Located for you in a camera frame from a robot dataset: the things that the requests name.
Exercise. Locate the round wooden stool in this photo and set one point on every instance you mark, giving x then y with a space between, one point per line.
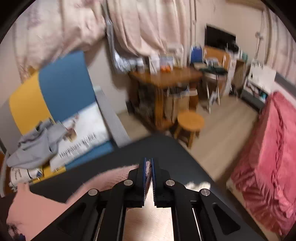
189 121

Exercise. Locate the wooden desk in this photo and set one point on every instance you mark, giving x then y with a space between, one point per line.
159 83

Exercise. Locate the black monitor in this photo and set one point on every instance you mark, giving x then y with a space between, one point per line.
217 38

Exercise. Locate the grey yellow blue chair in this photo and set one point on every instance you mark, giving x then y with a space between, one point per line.
57 91

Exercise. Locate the pink floral curtain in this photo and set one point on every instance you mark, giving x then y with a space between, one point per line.
48 30

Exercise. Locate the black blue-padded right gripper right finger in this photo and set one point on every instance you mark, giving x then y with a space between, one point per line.
197 215

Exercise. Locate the red pink blanket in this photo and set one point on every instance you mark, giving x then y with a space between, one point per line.
265 172

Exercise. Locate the white printed pillow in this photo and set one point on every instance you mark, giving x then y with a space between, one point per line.
85 130

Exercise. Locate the pink knit sweater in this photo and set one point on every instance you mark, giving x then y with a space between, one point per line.
30 213

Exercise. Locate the grey folded garment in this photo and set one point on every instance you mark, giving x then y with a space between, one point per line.
38 146

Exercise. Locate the blue container on desk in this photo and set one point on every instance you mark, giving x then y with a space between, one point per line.
196 54

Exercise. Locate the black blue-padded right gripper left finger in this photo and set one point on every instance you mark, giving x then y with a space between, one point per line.
99 215

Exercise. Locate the white storage box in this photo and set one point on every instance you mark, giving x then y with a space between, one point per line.
261 76

